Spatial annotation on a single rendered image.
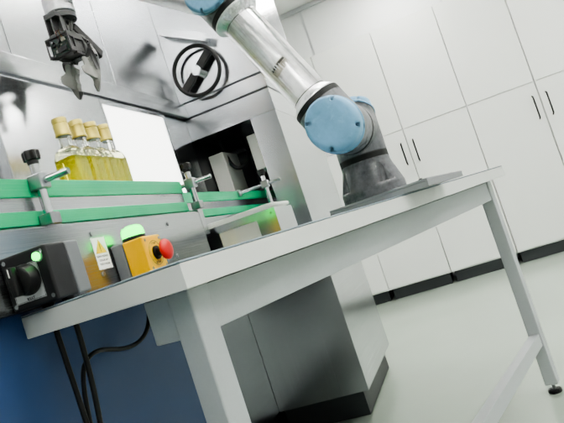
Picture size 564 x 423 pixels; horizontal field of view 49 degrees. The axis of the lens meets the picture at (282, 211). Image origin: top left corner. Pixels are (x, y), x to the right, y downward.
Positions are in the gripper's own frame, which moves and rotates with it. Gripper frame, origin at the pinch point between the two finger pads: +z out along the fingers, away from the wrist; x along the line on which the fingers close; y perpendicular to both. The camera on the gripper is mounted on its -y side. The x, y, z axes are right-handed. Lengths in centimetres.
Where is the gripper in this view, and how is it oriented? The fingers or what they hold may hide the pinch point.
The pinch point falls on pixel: (90, 91)
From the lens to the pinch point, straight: 167.5
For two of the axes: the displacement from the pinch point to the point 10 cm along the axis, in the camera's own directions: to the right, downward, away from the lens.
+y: -3.4, 0.6, -9.4
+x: 8.9, -3.1, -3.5
